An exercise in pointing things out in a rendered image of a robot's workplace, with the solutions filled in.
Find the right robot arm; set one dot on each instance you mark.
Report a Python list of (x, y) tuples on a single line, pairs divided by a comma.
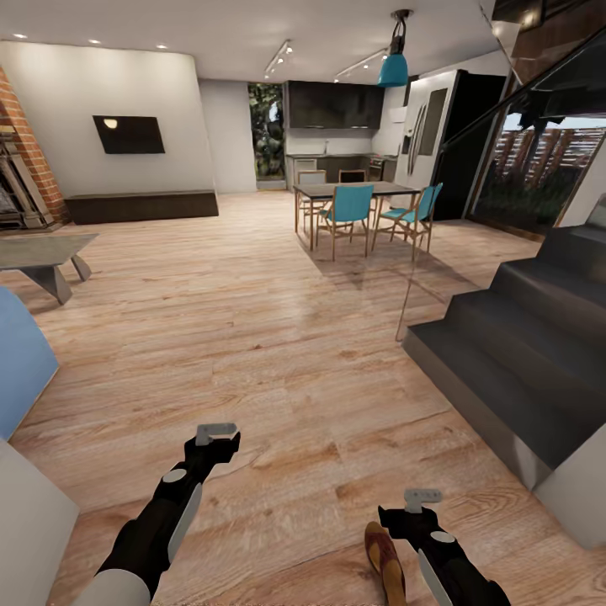
[(454, 581)]

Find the sandal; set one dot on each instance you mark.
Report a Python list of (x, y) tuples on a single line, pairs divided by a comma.
[(382, 555)]

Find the breakfast table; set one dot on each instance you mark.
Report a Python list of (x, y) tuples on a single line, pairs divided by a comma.
[(319, 192)]

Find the coffee table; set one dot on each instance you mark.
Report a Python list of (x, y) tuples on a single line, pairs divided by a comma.
[(39, 258)]

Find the room light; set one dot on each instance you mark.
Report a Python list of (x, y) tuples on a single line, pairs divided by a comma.
[(394, 71)]

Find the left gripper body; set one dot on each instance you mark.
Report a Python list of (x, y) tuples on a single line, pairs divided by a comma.
[(219, 451)]

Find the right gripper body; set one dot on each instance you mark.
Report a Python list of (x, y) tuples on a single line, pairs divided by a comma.
[(401, 522)]

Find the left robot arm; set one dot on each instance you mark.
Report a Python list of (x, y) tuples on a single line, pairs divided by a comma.
[(146, 546)]

